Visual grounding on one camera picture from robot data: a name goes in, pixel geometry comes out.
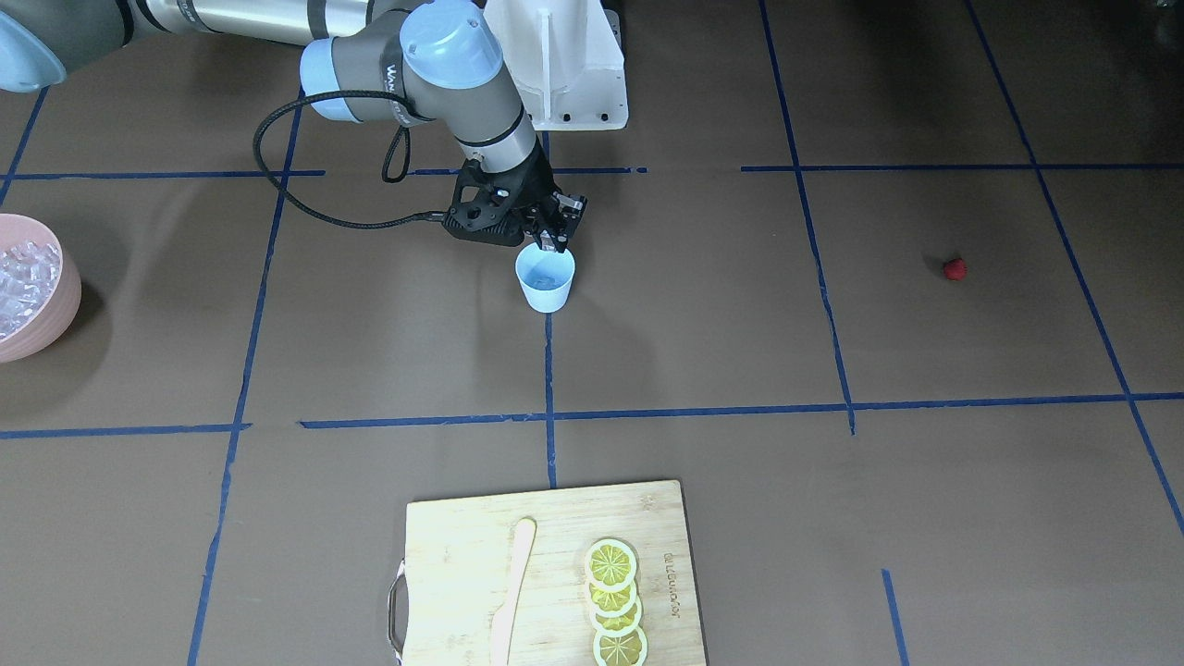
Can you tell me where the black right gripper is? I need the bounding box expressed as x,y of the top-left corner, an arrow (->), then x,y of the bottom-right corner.
498,155 -> 588,252

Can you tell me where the clear ice cube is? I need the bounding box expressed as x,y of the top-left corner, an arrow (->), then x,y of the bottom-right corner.
527,270 -> 564,290

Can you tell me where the red strawberry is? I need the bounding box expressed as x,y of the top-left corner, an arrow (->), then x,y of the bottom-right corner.
942,257 -> 969,282

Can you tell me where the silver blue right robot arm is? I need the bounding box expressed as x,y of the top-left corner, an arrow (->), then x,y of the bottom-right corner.
1,1 -> 586,252

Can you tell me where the light blue paper cup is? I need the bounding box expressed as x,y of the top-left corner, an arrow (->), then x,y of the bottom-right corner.
514,244 -> 575,315

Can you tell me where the clear ice cubes pile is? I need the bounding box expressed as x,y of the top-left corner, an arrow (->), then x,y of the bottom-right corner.
1,241 -> 63,339

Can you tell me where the lemon slice farthest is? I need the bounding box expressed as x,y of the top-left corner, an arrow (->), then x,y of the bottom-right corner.
583,538 -> 638,593

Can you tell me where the lemon slice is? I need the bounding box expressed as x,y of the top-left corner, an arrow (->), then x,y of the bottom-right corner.
588,598 -> 644,638
583,538 -> 638,593
586,582 -> 639,619
592,627 -> 648,666

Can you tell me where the bamboo cutting board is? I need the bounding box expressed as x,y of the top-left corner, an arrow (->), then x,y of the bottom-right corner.
395,480 -> 708,665

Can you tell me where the yellow plastic knife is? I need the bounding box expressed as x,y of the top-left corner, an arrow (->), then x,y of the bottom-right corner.
489,517 -> 538,665

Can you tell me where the lemon slice nearest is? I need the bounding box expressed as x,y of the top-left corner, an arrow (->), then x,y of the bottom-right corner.
592,627 -> 648,666

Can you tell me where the pink bowl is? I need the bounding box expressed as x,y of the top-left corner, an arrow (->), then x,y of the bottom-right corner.
1,214 -> 81,364

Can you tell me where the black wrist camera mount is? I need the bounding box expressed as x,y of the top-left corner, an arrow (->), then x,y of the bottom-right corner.
440,159 -> 525,246

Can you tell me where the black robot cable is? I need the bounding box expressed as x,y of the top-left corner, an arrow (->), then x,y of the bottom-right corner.
253,90 -> 453,231

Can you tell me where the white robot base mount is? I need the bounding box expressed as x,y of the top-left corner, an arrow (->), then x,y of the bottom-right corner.
485,1 -> 629,132

